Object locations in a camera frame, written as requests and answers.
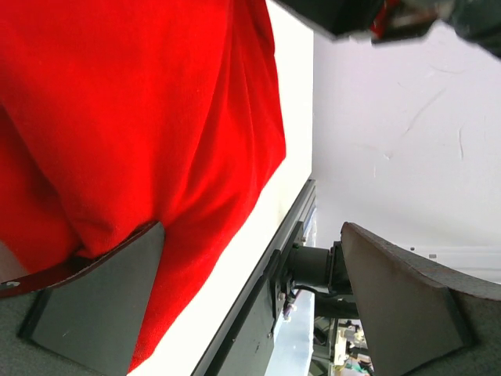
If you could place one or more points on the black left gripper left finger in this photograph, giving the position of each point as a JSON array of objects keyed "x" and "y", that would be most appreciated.
[{"x": 83, "y": 316}]

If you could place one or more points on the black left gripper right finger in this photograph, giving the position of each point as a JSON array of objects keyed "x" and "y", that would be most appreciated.
[{"x": 420, "y": 317}]

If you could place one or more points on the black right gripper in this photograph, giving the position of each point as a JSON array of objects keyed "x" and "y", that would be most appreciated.
[{"x": 475, "y": 22}]

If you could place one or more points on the red t shirt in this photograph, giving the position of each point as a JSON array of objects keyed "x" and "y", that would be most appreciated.
[{"x": 115, "y": 114}]

